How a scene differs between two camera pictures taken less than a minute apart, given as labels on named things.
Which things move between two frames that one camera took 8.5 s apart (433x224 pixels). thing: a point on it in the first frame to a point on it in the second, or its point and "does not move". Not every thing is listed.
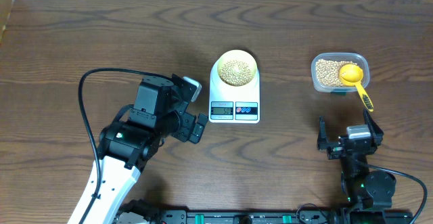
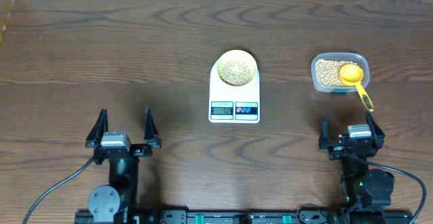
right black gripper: (333, 151) does not move
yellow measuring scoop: (351, 75) does not move
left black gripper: (184, 132) to (151, 141)
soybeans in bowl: (235, 73) does not move
